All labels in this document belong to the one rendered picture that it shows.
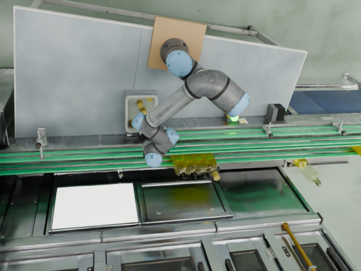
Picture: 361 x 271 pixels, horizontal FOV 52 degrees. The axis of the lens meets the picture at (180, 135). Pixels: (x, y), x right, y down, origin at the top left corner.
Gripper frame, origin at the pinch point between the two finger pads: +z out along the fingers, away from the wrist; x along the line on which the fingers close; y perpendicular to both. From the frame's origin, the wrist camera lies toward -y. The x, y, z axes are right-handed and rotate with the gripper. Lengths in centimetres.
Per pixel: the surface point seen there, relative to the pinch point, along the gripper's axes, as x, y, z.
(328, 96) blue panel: -140, -5, 47
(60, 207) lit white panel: 45, -30, -24
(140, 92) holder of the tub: 1.3, 15.9, 12.6
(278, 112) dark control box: -81, 3, 8
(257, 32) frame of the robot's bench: -87, 34, 72
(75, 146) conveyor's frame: 37.3, -11.3, 4.4
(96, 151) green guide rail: 26.3, -13.3, 1.0
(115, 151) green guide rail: 16.2, -13.6, 0.5
